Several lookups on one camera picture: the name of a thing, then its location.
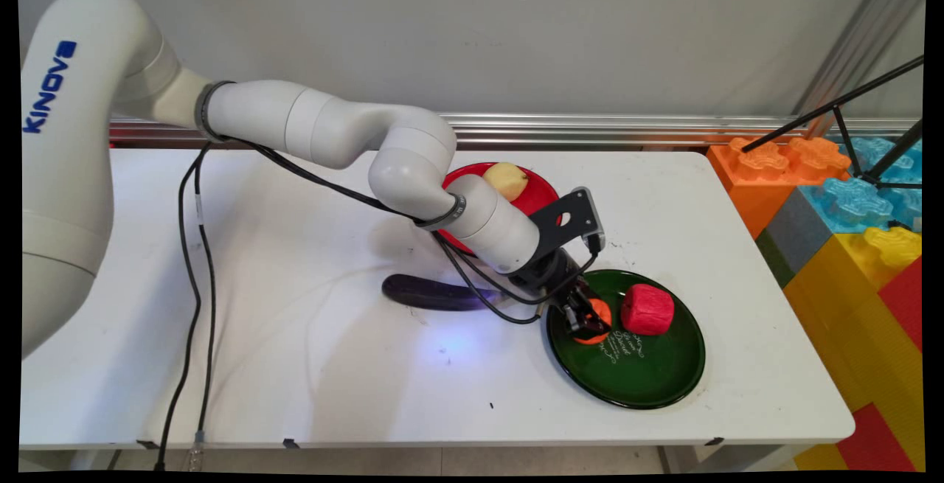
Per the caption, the red toy fruit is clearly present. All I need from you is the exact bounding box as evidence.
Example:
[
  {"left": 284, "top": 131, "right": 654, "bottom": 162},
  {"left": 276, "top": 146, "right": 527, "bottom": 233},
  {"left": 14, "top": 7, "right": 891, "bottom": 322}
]
[{"left": 619, "top": 283, "right": 676, "bottom": 337}]

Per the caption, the pale yellow toy potato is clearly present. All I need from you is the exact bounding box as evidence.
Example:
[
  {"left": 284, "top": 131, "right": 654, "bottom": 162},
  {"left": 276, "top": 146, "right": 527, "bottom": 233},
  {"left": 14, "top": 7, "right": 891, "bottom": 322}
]
[{"left": 482, "top": 161, "right": 530, "bottom": 203}]

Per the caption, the yellow giant building block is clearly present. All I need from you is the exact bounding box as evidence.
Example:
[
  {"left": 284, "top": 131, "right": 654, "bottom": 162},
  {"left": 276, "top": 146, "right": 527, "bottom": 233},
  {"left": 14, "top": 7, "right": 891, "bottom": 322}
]
[{"left": 782, "top": 228, "right": 925, "bottom": 472}]

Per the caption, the black tripod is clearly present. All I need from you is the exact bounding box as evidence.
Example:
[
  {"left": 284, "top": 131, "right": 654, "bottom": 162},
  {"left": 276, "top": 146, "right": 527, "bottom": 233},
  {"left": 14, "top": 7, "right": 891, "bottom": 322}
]
[{"left": 740, "top": 55, "right": 925, "bottom": 191}]

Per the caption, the aluminium rail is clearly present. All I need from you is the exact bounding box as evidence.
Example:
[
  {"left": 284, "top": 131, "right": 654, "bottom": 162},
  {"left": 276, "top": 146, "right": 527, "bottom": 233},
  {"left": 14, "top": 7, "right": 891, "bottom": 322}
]
[{"left": 109, "top": 111, "right": 923, "bottom": 150}]

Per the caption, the red round plate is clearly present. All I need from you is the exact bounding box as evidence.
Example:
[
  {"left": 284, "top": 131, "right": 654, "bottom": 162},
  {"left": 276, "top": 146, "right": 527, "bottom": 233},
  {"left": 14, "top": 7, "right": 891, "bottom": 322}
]
[{"left": 440, "top": 161, "right": 562, "bottom": 256}]

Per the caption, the dark green round plate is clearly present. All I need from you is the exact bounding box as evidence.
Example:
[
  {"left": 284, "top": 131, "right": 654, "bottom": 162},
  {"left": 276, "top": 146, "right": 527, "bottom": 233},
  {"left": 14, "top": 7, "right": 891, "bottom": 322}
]
[{"left": 545, "top": 268, "right": 707, "bottom": 411}]

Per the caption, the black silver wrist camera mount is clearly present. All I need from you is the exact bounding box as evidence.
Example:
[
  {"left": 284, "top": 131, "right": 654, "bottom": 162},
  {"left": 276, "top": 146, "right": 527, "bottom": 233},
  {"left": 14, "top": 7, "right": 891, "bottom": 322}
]
[{"left": 527, "top": 186, "right": 608, "bottom": 264}]

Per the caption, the blue giant building block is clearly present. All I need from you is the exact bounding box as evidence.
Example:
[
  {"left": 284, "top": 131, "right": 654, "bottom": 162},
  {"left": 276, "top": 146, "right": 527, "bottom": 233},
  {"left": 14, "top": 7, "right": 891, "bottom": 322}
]
[{"left": 799, "top": 136, "right": 924, "bottom": 236}]

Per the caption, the black cable strap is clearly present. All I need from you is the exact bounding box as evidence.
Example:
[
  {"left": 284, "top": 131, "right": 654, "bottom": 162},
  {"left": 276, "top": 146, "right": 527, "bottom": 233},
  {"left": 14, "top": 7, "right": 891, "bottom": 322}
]
[
  {"left": 414, "top": 193, "right": 468, "bottom": 232},
  {"left": 193, "top": 80, "right": 237, "bottom": 143}
]

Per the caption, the black cable with silver plug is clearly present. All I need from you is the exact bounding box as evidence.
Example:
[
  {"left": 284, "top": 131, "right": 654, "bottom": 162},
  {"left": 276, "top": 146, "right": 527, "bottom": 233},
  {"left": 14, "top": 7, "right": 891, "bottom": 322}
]
[{"left": 188, "top": 135, "right": 600, "bottom": 472}]

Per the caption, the purple toy eggplant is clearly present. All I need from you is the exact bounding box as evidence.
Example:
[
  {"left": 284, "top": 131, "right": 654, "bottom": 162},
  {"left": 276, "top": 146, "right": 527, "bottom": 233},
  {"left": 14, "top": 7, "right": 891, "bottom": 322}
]
[{"left": 381, "top": 273, "right": 511, "bottom": 313}]

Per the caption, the orange toy fruit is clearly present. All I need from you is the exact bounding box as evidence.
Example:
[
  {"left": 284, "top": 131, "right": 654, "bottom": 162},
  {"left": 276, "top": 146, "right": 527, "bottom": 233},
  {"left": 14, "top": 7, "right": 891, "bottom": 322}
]
[{"left": 573, "top": 296, "right": 614, "bottom": 347}]

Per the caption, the orange giant building block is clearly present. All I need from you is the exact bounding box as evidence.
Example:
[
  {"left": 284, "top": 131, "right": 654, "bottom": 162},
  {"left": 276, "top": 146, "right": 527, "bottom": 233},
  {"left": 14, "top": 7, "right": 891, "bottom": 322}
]
[{"left": 707, "top": 136, "right": 853, "bottom": 241}]

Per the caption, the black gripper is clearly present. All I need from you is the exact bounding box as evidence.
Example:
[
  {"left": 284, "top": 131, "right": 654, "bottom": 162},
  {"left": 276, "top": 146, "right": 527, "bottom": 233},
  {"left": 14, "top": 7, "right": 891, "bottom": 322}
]
[{"left": 507, "top": 246, "right": 610, "bottom": 341}]

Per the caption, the red giant building block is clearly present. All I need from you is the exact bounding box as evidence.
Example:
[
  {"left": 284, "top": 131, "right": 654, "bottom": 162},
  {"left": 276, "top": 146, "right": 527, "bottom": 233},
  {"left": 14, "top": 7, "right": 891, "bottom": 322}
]
[
  {"left": 877, "top": 257, "right": 925, "bottom": 353},
  {"left": 836, "top": 403, "right": 917, "bottom": 473}
]

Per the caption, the plain black cable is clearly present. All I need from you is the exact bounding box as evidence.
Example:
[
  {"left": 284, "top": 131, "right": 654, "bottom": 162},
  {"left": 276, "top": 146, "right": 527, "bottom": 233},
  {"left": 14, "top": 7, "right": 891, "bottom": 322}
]
[{"left": 152, "top": 140, "right": 550, "bottom": 472}]

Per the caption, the grey giant building block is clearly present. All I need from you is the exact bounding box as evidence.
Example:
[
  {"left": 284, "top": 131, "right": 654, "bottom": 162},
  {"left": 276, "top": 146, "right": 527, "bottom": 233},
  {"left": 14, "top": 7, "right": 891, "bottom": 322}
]
[{"left": 755, "top": 187, "right": 836, "bottom": 289}]

